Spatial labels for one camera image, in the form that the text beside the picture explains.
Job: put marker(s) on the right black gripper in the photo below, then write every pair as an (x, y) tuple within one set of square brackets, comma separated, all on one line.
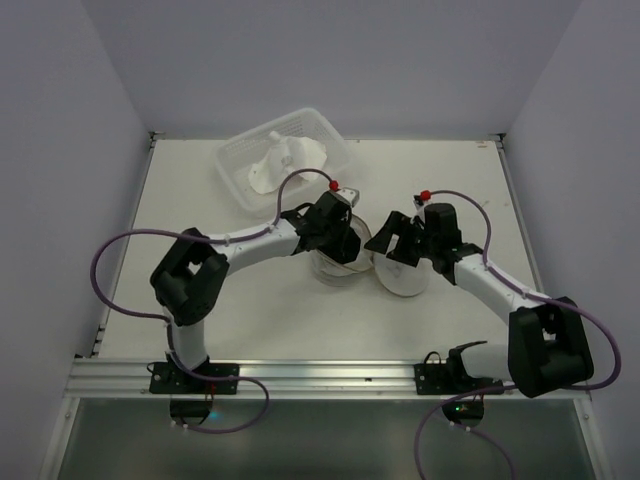
[(407, 240)]

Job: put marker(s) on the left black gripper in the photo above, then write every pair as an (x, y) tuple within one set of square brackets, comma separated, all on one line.
[(345, 245)]

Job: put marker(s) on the round white mesh laundry bag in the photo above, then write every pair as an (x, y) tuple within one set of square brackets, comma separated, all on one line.
[(398, 279)]

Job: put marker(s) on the white bra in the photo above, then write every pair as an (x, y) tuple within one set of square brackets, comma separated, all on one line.
[(285, 155)]

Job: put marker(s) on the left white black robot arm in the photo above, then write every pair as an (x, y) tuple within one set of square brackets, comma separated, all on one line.
[(188, 280)]

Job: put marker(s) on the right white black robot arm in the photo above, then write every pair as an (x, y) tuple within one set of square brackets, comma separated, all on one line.
[(546, 347)]

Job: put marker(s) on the white plastic perforated basket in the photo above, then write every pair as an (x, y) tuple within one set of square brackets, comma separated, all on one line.
[(235, 159)]

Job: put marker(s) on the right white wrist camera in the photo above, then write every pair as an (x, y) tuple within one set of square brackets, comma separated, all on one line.
[(419, 205)]

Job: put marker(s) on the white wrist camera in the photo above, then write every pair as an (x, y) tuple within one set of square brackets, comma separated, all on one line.
[(349, 195), (419, 205)]

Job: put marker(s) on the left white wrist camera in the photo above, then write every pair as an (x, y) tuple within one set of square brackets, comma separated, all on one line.
[(349, 195)]

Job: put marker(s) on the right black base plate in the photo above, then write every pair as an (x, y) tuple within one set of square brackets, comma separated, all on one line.
[(435, 375)]

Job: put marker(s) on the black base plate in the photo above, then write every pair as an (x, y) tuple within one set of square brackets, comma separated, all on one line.
[(211, 378), (435, 375)]

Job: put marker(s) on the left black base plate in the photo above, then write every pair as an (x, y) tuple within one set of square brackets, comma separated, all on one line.
[(211, 378)]

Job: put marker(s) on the aluminium mounting rail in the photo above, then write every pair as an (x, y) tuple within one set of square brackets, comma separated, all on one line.
[(109, 378)]

